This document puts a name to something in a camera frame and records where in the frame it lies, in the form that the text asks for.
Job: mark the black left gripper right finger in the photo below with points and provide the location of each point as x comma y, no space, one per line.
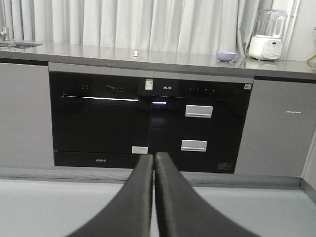
182,212

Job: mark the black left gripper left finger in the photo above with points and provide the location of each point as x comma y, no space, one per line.
129,213

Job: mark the lilac plastic bowl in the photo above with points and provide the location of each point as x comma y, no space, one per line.
225,56

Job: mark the black drawer sterilizer cabinet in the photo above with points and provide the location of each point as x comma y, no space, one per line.
229,97

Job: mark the black built-in dishwasher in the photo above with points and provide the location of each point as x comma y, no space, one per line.
100,116

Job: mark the grey cabinet door left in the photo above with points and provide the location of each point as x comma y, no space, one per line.
25,116

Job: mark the grey cabinet door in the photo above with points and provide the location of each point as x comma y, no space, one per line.
25,116
278,129

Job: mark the grey cabinet door right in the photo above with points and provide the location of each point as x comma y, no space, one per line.
278,129

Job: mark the white curtain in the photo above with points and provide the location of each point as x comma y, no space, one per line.
182,26

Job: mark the steel kitchen sink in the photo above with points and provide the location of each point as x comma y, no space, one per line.
6,43

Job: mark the lower silver drawer handle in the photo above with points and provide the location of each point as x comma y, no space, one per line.
194,145

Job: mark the silver drawer handle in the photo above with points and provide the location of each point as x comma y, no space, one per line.
198,111
194,145

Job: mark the upper silver drawer handle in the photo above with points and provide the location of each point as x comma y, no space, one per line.
198,111

